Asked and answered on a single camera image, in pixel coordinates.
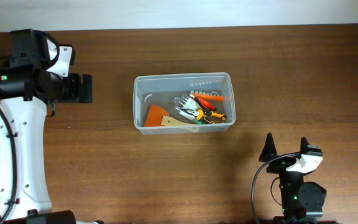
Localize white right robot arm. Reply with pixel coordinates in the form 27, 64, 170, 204
254, 133, 327, 223

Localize red handled side cutters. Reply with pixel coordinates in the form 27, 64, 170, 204
190, 95, 217, 111

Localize clear plastic storage container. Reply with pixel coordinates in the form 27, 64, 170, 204
133, 72, 236, 135

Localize orange scraper with wooden handle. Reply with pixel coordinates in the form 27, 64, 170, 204
144, 105, 191, 127

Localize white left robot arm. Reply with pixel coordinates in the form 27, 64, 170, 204
0, 29, 92, 224

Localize orange socket bit rail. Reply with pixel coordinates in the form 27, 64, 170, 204
190, 90, 224, 101

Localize orange black long-nose pliers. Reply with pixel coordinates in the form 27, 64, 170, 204
179, 108, 227, 124

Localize clear case of coloured plugs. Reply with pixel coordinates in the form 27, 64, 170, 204
175, 94, 197, 124

